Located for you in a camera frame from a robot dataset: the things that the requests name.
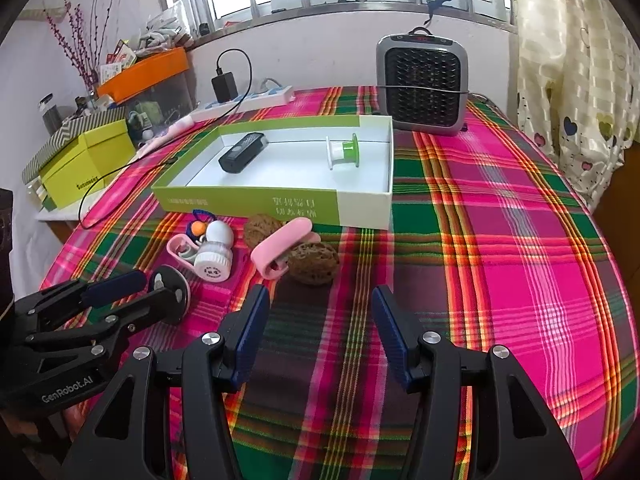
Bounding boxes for yellow-green cardboard box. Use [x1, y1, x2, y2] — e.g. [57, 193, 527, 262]
[40, 120, 136, 210]

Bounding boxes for black charger adapter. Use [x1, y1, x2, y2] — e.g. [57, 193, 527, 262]
[212, 72, 238, 103]

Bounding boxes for black-lidded jar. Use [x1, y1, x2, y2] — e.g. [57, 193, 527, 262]
[39, 94, 63, 133]

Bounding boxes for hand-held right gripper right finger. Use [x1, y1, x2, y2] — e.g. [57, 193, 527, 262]
[371, 284, 588, 480]

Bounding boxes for clear bag of white items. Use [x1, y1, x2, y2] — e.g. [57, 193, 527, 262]
[137, 0, 193, 53]

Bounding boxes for clear glass tank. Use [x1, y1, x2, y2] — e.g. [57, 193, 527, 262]
[125, 72, 196, 136]

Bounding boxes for white power strip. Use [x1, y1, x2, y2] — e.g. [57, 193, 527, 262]
[189, 85, 296, 123]

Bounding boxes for dark carved wooden box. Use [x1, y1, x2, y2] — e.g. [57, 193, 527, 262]
[0, 187, 16, 321]

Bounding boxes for black charger cable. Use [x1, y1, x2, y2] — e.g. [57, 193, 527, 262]
[79, 49, 253, 231]

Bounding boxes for green and white box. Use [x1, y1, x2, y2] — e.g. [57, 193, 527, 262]
[151, 114, 394, 231]

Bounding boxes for grey space heater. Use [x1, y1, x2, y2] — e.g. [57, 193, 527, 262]
[376, 27, 471, 137]

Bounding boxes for plaid tablecloth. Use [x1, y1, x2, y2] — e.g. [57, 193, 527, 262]
[62, 85, 631, 480]

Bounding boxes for heart print curtain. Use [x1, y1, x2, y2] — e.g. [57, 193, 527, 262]
[507, 0, 640, 211]

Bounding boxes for white and green spool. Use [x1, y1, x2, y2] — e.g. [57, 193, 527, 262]
[325, 133, 361, 171]

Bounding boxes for pink flower branches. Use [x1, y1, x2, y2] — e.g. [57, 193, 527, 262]
[45, 0, 126, 91]

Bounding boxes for colourful paper packets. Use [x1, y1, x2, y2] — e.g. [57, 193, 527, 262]
[100, 40, 138, 86]

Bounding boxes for black round disc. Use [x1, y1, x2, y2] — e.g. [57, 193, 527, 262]
[150, 266, 192, 326]

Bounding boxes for pink and white tube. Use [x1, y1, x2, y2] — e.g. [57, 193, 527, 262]
[137, 112, 196, 156]

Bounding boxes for black remote-shaped device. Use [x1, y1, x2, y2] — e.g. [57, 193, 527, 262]
[218, 131, 267, 173]

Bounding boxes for blue knitted keychain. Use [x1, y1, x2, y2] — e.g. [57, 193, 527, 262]
[187, 207, 216, 241]

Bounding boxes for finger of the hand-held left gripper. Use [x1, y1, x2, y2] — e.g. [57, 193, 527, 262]
[30, 287, 186, 356]
[15, 270, 148, 331]

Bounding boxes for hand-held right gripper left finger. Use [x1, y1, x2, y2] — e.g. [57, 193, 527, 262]
[60, 284, 271, 480]

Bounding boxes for pink clip case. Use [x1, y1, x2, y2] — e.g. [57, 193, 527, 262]
[250, 218, 321, 279]

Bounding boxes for dark window handle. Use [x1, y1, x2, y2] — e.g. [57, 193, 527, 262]
[425, 0, 453, 26]

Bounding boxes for brown walnut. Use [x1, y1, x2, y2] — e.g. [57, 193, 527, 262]
[243, 213, 285, 250]
[289, 241, 341, 287]

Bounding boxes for white round-top bottle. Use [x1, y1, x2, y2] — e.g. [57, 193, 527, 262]
[194, 221, 235, 282]

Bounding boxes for orange tray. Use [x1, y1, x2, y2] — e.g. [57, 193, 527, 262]
[96, 47, 191, 101]

